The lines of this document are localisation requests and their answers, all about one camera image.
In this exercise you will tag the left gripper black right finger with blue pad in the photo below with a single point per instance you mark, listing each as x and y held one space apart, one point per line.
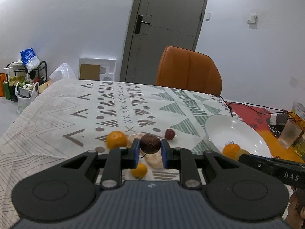
182 160

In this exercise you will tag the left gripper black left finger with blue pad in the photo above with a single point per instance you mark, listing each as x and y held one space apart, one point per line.
115 161

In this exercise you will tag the dark brown passion fruit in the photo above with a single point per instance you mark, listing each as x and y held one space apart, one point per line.
150 144

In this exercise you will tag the peeled pomelo piece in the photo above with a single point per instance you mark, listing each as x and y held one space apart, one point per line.
154 160

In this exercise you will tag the large orange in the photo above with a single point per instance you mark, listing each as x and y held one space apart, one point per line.
116 139

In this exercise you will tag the small yellow-orange citrus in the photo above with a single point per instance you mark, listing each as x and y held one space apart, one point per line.
140 171

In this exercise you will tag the small red apple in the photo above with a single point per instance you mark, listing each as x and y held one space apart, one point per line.
169 134

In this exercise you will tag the clear plastic cup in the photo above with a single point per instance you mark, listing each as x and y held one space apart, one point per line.
289 134

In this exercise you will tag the white ceramic plate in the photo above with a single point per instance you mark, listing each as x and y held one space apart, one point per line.
222 130

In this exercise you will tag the yellow-green round fruit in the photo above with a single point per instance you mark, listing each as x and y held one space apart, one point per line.
241 152

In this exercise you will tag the orange in plate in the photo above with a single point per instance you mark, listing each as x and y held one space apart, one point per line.
231 150

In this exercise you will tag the power strip with plugs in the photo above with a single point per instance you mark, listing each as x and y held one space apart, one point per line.
278 119

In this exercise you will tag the red orange mat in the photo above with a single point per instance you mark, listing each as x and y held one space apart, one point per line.
256 117

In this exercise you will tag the patterned white tablecloth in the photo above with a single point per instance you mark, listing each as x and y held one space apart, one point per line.
74 116

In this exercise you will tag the orange leather chair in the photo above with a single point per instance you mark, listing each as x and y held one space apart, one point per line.
188 70

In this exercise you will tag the brown cardboard sheet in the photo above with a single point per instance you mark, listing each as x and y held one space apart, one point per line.
89 72

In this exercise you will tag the white foam packaging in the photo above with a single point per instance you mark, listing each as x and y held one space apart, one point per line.
107 67

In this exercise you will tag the clear plastic bag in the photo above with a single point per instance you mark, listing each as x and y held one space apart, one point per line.
62 72

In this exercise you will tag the white plastic bag with items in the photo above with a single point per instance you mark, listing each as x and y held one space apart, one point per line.
25 96

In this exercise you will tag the black metal rack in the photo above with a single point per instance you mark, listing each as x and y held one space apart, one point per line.
17 71

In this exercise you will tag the green box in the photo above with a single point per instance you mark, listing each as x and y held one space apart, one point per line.
6 89

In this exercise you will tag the blue white bag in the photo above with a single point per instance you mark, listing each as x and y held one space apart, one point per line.
29 59

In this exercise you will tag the grey door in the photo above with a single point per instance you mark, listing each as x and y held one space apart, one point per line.
172 23

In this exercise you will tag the orange paper bag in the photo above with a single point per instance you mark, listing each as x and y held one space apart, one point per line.
2 79

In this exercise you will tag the black door handle lock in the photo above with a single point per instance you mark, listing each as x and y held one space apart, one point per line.
139 23

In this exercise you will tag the small white wall socket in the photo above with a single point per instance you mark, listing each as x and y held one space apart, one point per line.
208 16

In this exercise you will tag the white wall switch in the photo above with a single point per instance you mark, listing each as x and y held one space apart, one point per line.
251 19

